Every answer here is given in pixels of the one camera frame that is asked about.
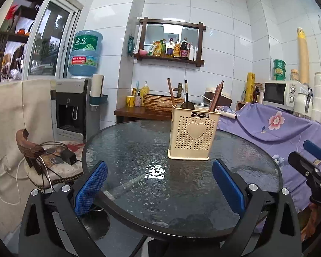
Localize cream plastic utensil holder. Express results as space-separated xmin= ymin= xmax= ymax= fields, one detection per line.
xmin=168 ymin=107 xmax=220 ymax=161

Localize brown wooden chopstick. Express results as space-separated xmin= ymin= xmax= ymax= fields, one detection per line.
xmin=167 ymin=78 xmax=176 ymax=107

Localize purple floral cloth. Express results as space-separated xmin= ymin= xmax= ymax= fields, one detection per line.
xmin=218 ymin=103 xmax=321 ymax=212

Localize white electric kettle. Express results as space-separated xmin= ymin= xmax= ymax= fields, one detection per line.
xmin=293 ymin=84 xmax=313 ymax=120

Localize wooden chair with cushion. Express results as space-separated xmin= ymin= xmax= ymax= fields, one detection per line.
xmin=15 ymin=129 xmax=85 ymax=190

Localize round glass table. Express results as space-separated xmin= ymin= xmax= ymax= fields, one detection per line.
xmin=82 ymin=120 xmax=283 ymax=241

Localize white microwave oven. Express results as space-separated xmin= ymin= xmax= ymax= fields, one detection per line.
xmin=263 ymin=80 xmax=308 ymax=111

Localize white pot with lid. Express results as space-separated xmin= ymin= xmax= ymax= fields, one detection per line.
xmin=192 ymin=100 xmax=238 ymax=120

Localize grey water dispenser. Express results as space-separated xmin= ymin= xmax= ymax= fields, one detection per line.
xmin=55 ymin=78 xmax=100 ymax=143

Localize dark glass bottle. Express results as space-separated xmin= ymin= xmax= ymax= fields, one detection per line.
xmin=252 ymin=85 xmax=260 ymax=103

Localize brown rice cooker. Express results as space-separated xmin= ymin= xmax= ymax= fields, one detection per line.
xmin=203 ymin=88 xmax=232 ymax=107

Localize green instant noodle cups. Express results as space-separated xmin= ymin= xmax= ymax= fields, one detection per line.
xmin=273 ymin=59 xmax=286 ymax=81

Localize yellow roll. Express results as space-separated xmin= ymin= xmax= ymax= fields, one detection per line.
xmin=245 ymin=73 xmax=255 ymax=103

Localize steel ladle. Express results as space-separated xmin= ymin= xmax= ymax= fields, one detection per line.
xmin=180 ymin=80 xmax=195 ymax=110

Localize chopstick bundle in holder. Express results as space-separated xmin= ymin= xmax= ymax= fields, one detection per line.
xmin=208 ymin=80 xmax=224 ymax=113

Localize tall paper cup stack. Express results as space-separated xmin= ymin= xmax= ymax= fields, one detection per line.
xmin=297 ymin=27 xmax=310 ymax=85

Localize dark wooden side table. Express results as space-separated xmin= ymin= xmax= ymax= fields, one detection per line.
xmin=114 ymin=107 xmax=171 ymax=124

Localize paper cup stack holder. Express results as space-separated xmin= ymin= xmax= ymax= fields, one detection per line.
xmin=89 ymin=74 xmax=107 ymax=107

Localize yellow mug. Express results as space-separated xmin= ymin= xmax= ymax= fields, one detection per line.
xmin=126 ymin=96 xmax=135 ymax=107

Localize woven basket sink bowl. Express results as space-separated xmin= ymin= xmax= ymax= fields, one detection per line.
xmin=143 ymin=94 xmax=173 ymax=116

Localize bronze faucet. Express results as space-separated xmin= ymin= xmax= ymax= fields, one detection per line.
xmin=173 ymin=83 xmax=183 ymax=97

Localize beige cloth cover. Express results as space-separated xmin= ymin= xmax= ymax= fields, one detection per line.
xmin=0 ymin=79 xmax=54 ymax=238

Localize yellow soap bottle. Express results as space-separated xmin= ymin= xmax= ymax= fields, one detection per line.
xmin=140 ymin=81 xmax=149 ymax=106

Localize blue water jug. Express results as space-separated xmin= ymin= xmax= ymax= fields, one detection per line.
xmin=68 ymin=30 xmax=103 ymax=77

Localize green hanging packet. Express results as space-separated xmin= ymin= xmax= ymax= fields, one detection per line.
xmin=127 ymin=35 xmax=134 ymax=56

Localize window frame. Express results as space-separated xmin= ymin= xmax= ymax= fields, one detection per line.
xmin=0 ymin=0 xmax=79 ymax=82

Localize dark wooden wall shelf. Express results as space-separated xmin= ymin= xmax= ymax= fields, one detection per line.
xmin=134 ymin=17 xmax=206 ymax=67

